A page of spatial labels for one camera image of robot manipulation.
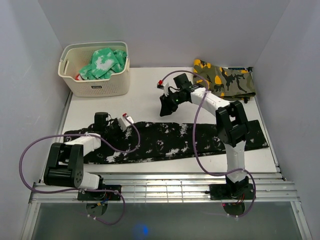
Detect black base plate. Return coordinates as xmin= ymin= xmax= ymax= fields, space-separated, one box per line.
xmin=77 ymin=184 xmax=122 ymax=202
xmin=208 ymin=183 xmax=255 ymax=200

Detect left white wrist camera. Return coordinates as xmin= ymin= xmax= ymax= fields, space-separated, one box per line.
xmin=118 ymin=113 xmax=135 ymax=132

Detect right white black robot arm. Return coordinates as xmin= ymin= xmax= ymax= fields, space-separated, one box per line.
xmin=157 ymin=70 xmax=254 ymax=200

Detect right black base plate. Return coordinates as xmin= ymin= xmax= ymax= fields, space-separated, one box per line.
xmin=208 ymin=183 xmax=255 ymax=200

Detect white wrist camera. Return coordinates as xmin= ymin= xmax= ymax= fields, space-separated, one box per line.
xmin=156 ymin=80 xmax=173 ymax=97
xmin=118 ymin=113 xmax=135 ymax=132

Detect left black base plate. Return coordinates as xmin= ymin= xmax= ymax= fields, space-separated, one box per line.
xmin=77 ymin=184 xmax=122 ymax=202

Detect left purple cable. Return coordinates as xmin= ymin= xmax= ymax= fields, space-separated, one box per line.
xmin=18 ymin=117 xmax=141 ymax=225

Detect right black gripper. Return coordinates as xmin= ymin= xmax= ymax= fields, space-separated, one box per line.
xmin=159 ymin=90 xmax=184 ymax=117

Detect cream perforated plastic basket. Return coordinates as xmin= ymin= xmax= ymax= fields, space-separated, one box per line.
xmin=58 ymin=41 xmax=130 ymax=97

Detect green white tie-dye garment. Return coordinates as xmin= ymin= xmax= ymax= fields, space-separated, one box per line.
xmin=78 ymin=47 xmax=127 ymax=81

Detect purple cable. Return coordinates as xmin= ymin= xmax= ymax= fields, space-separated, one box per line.
xmin=18 ymin=117 xmax=141 ymax=225
xmin=161 ymin=70 xmax=257 ymax=219

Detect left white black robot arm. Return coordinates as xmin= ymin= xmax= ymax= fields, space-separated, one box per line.
xmin=43 ymin=112 xmax=110 ymax=200

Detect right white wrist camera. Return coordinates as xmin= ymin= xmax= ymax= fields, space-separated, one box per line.
xmin=156 ymin=80 xmax=173 ymax=97

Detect black white tie-dye trousers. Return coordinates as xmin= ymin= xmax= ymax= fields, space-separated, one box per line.
xmin=64 ymin=120 xmax=269 ymax=165

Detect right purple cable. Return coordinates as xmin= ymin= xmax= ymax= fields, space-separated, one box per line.
xmin=161 ymin=70 xmax=257 ymax=219

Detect aluminium table edge rail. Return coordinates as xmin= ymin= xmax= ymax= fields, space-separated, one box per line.
xmin=28 ymin=171 xmax=300 ymax=204

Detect folded camouflage trousers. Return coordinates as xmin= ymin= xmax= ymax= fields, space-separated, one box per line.
xmin=193 ymin=59 xmax=256 ymax=102

